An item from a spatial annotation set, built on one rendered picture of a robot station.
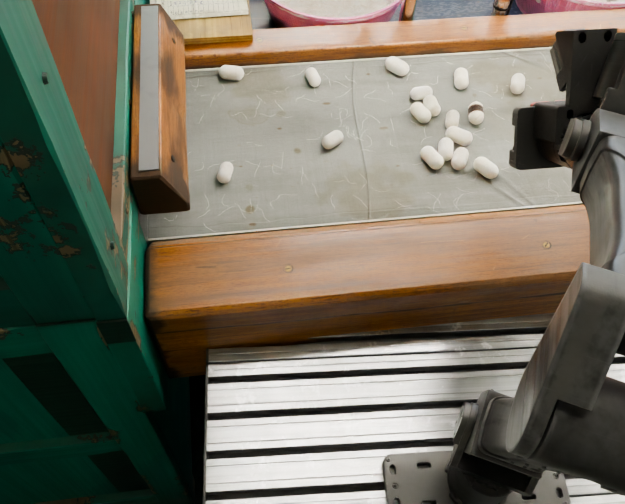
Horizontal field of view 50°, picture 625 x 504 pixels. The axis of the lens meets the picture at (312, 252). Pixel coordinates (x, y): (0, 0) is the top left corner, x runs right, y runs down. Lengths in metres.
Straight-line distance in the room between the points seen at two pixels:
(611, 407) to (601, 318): 0.06
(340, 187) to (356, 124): 0.12
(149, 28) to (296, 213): 0.30
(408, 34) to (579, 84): 0.43
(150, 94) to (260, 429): 0.41
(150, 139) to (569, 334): 0.53
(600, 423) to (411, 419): 0.42
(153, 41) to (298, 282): 0.36
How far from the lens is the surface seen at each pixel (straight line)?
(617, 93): 0.64
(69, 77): 0.61
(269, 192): 0.87
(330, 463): 0.79
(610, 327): 0.39
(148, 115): 0.81
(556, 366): 0.40
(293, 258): 0.78
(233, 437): 0.80
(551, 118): 0.70
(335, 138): 0.91
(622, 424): 0.42
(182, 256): 0.79
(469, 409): 0.68
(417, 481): 0.78
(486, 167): 0.91
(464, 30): 1.10
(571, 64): 0.69
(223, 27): 1.05
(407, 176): 0.90
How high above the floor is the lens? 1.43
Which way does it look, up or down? 57 degrees down
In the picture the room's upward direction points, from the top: 3 degrees clockwise
